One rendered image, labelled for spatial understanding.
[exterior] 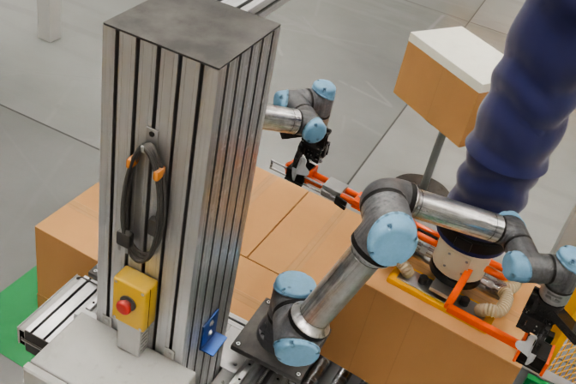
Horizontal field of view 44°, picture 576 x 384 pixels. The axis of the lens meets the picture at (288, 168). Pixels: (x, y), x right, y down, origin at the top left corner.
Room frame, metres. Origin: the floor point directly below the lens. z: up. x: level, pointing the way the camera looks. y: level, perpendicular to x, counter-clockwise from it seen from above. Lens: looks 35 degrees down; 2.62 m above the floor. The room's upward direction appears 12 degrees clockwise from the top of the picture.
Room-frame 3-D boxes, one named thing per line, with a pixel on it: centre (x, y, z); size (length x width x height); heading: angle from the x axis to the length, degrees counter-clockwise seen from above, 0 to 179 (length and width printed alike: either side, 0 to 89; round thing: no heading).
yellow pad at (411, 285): (1.65, -0.55, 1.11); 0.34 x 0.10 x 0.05; 66
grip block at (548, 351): (1.37, -0.76, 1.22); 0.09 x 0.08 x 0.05; 156
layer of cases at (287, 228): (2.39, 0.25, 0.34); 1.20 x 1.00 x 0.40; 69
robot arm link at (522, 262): (1.38, -0.63, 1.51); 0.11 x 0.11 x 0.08; 10
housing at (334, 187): (1.92, -0.17, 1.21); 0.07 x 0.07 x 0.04; 66
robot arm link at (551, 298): (1.38, -0.73, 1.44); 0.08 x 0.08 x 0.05
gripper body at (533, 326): (1.39, -0.73, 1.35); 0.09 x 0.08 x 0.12; 66
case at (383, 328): (1.73, -0.59, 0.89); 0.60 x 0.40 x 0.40; 66
